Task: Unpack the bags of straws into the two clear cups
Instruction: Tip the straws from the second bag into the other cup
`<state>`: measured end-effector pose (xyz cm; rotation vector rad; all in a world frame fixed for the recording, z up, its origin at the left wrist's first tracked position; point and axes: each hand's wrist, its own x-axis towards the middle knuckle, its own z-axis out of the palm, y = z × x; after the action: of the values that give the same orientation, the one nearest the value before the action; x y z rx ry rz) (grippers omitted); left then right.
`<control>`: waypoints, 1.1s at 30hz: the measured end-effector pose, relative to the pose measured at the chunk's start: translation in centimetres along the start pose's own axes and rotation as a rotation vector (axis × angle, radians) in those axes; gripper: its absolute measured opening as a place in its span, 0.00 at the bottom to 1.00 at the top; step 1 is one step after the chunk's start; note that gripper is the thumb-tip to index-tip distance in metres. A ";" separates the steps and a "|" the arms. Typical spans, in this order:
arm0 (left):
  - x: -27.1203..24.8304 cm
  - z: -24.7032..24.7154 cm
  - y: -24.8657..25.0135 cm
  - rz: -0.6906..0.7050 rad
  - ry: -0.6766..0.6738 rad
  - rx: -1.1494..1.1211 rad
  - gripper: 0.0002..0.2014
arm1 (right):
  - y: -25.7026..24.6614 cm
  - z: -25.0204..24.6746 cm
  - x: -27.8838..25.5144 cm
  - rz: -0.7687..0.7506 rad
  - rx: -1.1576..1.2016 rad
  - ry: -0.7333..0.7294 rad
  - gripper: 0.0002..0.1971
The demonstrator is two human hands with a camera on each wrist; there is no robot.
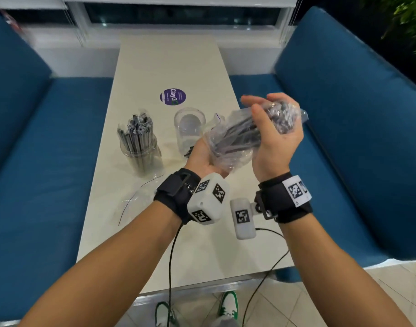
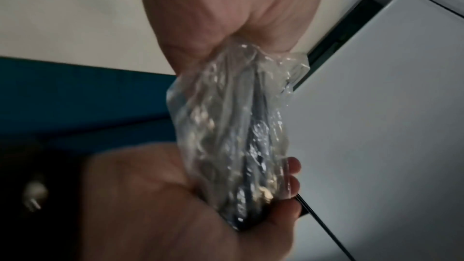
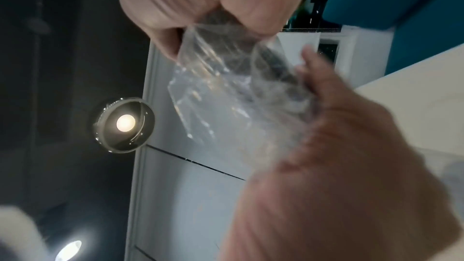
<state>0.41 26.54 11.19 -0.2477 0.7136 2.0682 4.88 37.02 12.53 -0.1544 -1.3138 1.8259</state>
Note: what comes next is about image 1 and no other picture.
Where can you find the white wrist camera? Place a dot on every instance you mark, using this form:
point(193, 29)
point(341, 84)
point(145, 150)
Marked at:
point(243, 228)
point(208, 200)

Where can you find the small red bottle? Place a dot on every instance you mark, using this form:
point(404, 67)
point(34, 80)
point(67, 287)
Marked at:
point(10, 22)

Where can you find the blue cushioned sofa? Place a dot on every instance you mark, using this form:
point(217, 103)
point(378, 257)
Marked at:
point(41, 166)
point(347, 132)

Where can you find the person's right hand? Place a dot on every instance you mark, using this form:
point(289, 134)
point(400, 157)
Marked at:
point(272, 149)

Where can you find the clear plastic bag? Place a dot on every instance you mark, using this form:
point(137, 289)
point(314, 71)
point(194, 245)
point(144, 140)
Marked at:
point(228, 156)
point(139, 197)

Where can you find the narrow white roller blind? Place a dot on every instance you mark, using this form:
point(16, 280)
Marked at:
point(24, 1)

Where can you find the round purple sticker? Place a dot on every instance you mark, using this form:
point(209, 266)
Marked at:
point(172, 97)

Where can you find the clear glass cup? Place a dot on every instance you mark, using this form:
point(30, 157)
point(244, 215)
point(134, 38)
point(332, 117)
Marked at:
point(189, 125)
point(139, 156)

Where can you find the white and green sneaker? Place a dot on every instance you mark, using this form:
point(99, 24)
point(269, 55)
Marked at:
point(228, 303)
point(163, 315)

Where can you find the bundle of metal straws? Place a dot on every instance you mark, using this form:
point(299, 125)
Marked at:
point(136, 132)
point(238, 132)

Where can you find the person's right forearm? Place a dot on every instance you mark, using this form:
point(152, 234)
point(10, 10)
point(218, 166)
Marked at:
point(330, 269)

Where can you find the person's left hand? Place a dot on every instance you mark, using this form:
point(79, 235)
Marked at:
point(199, 160)

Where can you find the person's left forearm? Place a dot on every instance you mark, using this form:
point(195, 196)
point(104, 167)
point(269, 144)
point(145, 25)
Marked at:
point(102, 269)

